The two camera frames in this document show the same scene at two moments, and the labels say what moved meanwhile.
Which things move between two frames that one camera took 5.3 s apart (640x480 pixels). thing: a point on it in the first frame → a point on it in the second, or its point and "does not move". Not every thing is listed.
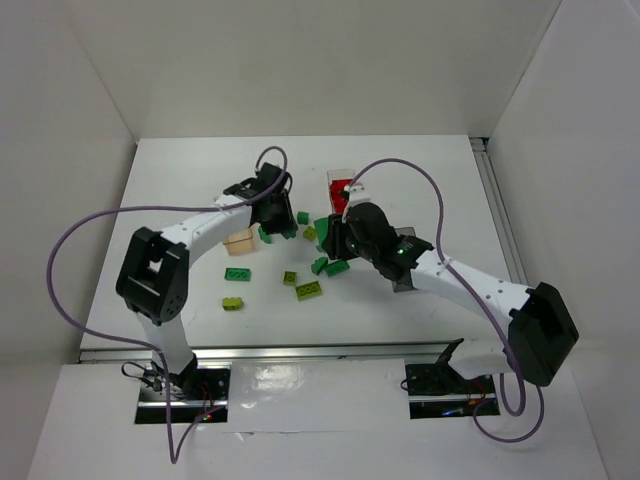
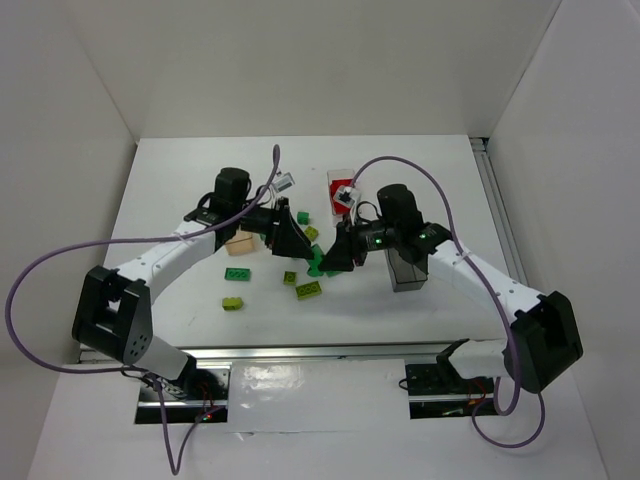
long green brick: x=322 y=226 → x=314 y=269
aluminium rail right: x=483 y=155 does not move
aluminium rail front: x=303 y=352 does not move
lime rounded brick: x=232 y=303 does not move
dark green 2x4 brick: x=237 y=274 does not move
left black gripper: x=282 y=220 → x=275 y=229
